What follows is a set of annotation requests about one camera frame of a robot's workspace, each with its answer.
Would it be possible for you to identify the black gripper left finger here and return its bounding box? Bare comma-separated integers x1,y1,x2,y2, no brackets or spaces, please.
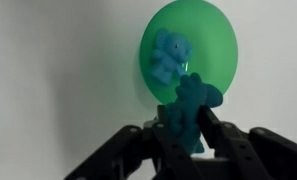
64,105,202,180

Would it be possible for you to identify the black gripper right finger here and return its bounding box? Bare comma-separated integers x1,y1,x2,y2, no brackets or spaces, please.
197,106,297,180

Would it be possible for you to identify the green plastic bowl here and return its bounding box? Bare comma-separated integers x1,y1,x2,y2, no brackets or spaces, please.
139,0,238,104

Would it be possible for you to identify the teal green dinosaur toy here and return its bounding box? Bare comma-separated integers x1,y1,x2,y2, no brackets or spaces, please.
166,73,223,155

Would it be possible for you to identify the blue elephant toy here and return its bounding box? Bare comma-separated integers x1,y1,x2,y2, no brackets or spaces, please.
150,28,193,85

